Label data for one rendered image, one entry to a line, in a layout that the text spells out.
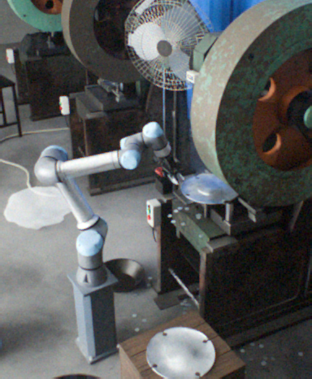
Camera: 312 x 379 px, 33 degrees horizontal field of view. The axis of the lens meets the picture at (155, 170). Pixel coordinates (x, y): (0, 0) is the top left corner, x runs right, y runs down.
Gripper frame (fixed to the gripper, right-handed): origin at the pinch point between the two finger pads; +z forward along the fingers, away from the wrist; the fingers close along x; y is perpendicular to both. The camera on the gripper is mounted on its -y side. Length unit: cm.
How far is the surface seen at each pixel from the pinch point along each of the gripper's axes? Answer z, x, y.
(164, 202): 24.3, -5.9, -21.3
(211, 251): 23.4, -8.2, 27.0
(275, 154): -15, 31, 42
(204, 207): 19.8, 4.8, 4.9
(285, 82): -42, 44, 42
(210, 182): 16.0, 16.0, -2.7
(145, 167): 92, 22, -148
